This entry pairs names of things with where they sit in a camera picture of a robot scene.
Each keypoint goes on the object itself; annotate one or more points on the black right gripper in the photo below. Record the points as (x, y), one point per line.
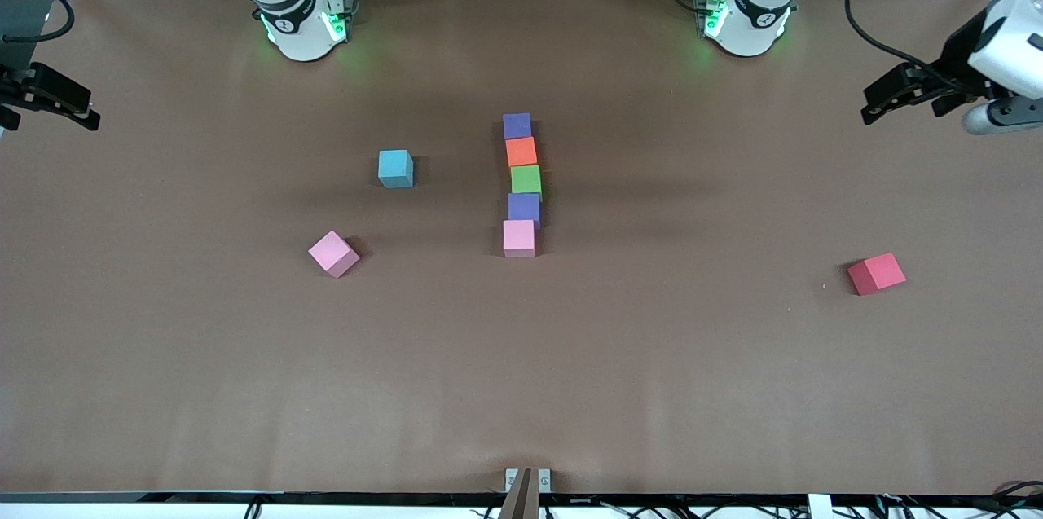
(11, 85)

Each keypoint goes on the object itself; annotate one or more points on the cyan foam cube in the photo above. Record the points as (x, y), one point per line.
(395, 167)

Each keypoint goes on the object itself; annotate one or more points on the red foam cube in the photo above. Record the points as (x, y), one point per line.
(877, 273)

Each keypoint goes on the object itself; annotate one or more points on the paper table cover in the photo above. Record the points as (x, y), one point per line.
(244, 380)

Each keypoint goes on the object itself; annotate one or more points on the green foam cube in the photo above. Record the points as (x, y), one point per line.
(526, 179)

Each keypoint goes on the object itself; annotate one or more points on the metal clamp bracket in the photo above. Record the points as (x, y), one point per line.
(544, 480)

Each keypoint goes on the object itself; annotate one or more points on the grey stand pole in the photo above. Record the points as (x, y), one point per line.
(521, 503)

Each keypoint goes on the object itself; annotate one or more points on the orange foam cube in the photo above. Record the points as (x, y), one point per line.
(521, 151)

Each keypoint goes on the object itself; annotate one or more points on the pink foam cube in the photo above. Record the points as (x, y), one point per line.
(332, 252)
(519, 235)

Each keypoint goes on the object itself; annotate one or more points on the purple foam cube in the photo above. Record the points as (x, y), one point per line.
(517, 126)
(524, 207)

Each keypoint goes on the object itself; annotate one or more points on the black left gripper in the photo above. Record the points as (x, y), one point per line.
(960, 56)

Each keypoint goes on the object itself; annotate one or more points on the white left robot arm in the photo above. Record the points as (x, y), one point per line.
(754, 14)

